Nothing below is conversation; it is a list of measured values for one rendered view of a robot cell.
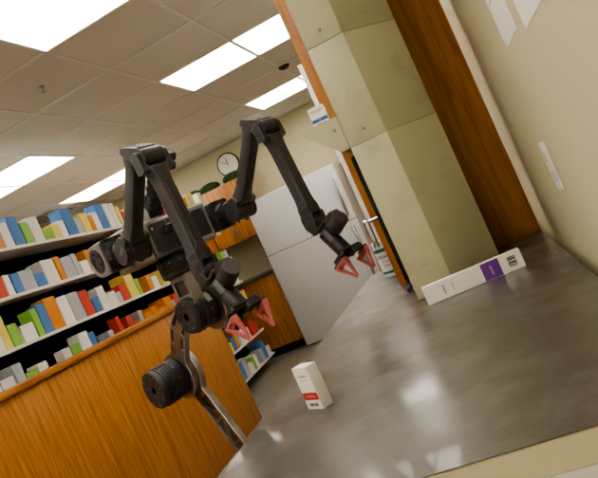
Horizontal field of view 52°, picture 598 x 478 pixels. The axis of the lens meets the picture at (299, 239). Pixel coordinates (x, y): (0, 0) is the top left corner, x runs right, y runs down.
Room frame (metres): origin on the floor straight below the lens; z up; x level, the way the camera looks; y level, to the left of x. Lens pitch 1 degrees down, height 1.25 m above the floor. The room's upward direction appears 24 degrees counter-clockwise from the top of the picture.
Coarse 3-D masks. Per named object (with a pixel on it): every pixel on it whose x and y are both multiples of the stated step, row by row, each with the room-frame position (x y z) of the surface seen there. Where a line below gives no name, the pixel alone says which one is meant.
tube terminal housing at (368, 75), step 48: (336, 48) 1.69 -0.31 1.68; (384, 48) 1.74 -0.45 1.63; (336, 96) 1.70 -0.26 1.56; (384, 96) 1.70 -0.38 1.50; (384, 144) 1.68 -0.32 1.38; (432, 144) 1.74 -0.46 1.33; (384, 192) 1.70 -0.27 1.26; (432, 192) 1.71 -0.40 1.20; (432, 240) 1.68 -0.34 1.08; (480, 240) 1.75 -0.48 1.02
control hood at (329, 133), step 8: (328, 120) 1.72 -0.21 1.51; (336, 120) 1.71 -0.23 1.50; (312, 128) 1.73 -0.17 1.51; (320, 128) 1.73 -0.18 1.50; (328, 128) 1.72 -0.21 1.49; (336, 128) 1.71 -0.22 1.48; (304, 136) 1.74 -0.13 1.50; (312, 136) 1.73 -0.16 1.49; (320, 136) 1.73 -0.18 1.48; (328, 136) 1.72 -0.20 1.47; (336, 136) 1.72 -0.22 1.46; (344, 136) 1.71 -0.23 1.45; (328, 144) 1.72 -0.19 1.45; (336, 144) 1.72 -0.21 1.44; (344, 144) 1.71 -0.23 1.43
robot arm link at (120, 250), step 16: (144, 144) 1.84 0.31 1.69; (128, 160) 1.83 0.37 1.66; (144, 160) 1.77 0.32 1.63; (160, 160) 1.81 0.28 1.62; (128, 176) 1.88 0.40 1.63; (144, 176) 1.89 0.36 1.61; (128, 192) 1.90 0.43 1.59; (128, 208) 1.93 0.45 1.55; (128, 224) 1.96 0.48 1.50; (128, 240) 1.98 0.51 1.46; (144, 240) 2.04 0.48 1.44; (128, 256) 1.99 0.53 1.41
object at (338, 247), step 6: (336, 240) 2.07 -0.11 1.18; (342, 240) 2.07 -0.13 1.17; (330, 246) 2.08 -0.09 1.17; (336, 246) 2.06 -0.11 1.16; (342, 246) 2.06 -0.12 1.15; (348, 246) 2.05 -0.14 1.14; (336, 252) 2.07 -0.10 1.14; (342, 252) 2.02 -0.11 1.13; (348, 252) 2.07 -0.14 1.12; (336, 258) 2.05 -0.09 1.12; (336, 264) 2.06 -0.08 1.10
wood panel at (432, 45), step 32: (416, 0) 1.97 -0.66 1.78; (288, 32) 2.09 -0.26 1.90; (416, 32) 1.98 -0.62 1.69; (448, 32) 1.96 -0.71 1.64; (416, 64) 1.99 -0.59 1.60; (448, 64) 1.97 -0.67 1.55; (320, 96) 2.09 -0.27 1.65; (448, 96) 1.98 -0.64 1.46; (480, 96) 1.95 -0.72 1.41; (448, 128) 1.99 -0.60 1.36; (480, 128) 1.97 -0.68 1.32; (480, 160) 1.98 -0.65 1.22; (480, 192) 1.99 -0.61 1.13; (512, 192) 1.96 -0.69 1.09; (512, 224) 1.97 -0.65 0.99
